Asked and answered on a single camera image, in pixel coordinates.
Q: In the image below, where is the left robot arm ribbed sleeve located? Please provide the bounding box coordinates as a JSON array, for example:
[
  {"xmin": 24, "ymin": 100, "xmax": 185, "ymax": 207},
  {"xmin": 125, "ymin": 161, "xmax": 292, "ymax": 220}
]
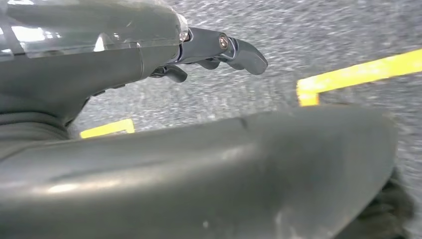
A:
[{"xmin": 0, "ymin": 112, "xmax": 72, "ymax": 142}]

